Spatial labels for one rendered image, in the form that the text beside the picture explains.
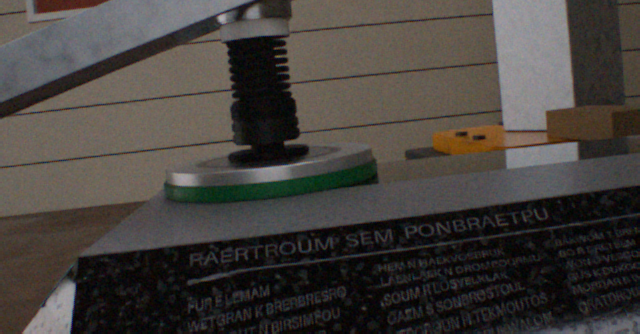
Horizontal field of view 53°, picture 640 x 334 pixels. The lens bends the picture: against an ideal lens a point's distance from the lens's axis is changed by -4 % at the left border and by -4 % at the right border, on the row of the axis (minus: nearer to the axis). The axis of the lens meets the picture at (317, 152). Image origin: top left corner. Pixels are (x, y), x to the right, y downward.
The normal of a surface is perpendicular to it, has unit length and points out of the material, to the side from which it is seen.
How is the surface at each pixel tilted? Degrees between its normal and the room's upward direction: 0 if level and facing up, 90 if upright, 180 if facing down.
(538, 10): 90
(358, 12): 90
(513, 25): 90
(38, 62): 90
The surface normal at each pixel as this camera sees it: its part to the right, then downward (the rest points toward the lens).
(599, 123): -0.97, 0.12
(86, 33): 0.10, 0.08
